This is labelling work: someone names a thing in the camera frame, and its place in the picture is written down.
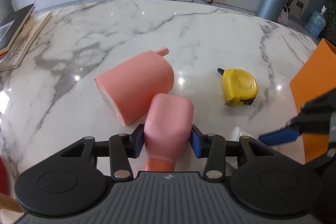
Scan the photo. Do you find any pink bottle orange cap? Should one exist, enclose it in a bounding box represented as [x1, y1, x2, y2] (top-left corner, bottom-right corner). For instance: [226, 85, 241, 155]
[144, 93, 194, 172]

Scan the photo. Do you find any pink cup with spout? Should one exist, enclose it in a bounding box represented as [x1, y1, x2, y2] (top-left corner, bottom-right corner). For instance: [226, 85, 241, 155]
[95, 48, 174, 127]

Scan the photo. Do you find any yellow tape measure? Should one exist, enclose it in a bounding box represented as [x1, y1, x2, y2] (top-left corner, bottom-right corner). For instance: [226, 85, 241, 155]
[217, 68, 259, 106]

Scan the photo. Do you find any orange cardboard box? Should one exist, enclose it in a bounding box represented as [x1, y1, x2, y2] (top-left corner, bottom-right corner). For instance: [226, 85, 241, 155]
[290, 39, 336, 162]

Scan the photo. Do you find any water jug with pump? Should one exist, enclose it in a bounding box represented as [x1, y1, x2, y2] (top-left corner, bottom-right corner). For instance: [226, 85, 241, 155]
[305, 6, 327, 38]

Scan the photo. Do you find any woven checkered basket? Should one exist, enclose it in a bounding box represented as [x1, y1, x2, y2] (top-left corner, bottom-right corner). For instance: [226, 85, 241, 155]
[277, 5, 289, 26]

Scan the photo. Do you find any grey metal trash bin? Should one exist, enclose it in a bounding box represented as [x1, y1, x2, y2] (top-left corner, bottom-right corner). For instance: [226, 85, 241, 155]
[257, 0, 287, 22]

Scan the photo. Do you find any large beige book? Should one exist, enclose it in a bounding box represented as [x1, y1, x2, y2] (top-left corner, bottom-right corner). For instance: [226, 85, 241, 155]
[1, 11, 52, 72]

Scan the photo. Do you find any black hardcover book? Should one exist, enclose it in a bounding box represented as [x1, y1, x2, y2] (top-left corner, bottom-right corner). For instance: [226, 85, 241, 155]
[0, 4, 35, 55]

